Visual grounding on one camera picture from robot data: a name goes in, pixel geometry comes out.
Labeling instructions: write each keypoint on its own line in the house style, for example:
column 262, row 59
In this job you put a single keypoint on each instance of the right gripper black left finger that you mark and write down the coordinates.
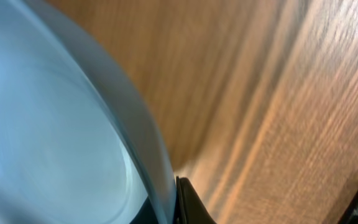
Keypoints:
column 189, row 208

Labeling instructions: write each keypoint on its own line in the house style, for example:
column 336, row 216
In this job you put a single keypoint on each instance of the blue plate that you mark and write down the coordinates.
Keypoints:
column 77, row 142

